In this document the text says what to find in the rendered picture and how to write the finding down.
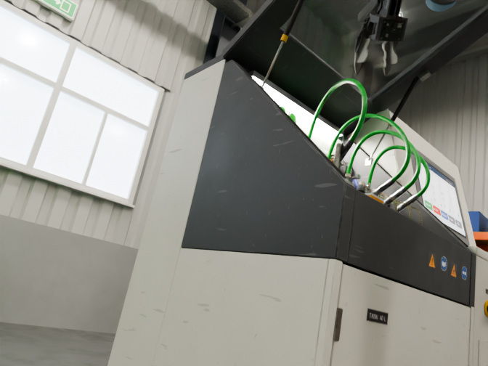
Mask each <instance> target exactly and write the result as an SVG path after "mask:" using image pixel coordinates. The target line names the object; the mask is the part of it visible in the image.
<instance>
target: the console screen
mask: <svg viewBox="0 0 488 366"><path fill-rule="evenodd" d="M417 151H418V154H419V155H420V156H421V157H422V158H423V159H424V160H425V162H426V163H427V165H428V167H429V170H430V174H431V181H430V184H429V186H428V189H427V190H426V191H425V192H424V193H423V194H422V195H421V196H420V197H419V198H418V200H419V201H420V202H421V203H422V204H423V205H424V206H425V207H426V208H427V209H428V210H429V211H430V212H431V213H433V214H434V215H435V216H436V217H437V218H438V219H439V220H440V221H442V222H443V223H444V224H445V225H446V226H447V227H448V228H449V229H451V230H452V231H453V232H454V233H455V234H456V235H457V236H458V237H459V238H460V239H461V240H462V241H463V242H464V243H465V244H466V245H470V243H469V240H468V234H467V231H466V227H465V221H464V218H463V212H462V208H461V204H460V198H459V195H458V189H457V185H456V182H455V178H453V177H452V176H450V175H449V174H448V173H447V172H446V171H444V170H443V169H442V168H440V167H439V166H438V165H436V164H435V163H434V162H433V161H432V160H430V159H429V158H427V157H426V156H425V155H424V154H423V153H421V152H420V151H419V150H417ZM410 157H411V161H412V169H413V173H414V175H415V171H416V159H415V156H414V155H413V154H412V153H411V156H410ZM425 182H426V172H425V169H424V167H423V165H422V164H421V170H420V175H419V177H418V179H417V181H416V182H415V186H416V190H417V193H418V192H420V191H421V190H422V188H423V186H424V184H425Z"/></svg>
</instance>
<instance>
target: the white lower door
mask: <svg viewBox="0 0 488 366"><path fill-rule="evenodd" d="M470 313H471V308H470V307H468V306H464V305H462V304H458V303H455V302H453V301H449V300H447V299H444V298H441V297H438V296H435V295H432V294H430V293H426V292H423V291H421V290H417V289H415V288H411V287H409V286H406V285H403V284H400V283H397V282H394V281H391V280H388V279H386V278H383V277H379V276H377V275H374V274H370V273H368V272H364V271H362V270H360V269H356V268H354V267H350V266H347V265H345V264H342V270H341V281H340V287H339V293H338V304H337V310H336V316H335V327H334V333H333V344H332V350H331V356H330V366H468V352H469V333H470Z"/></svg>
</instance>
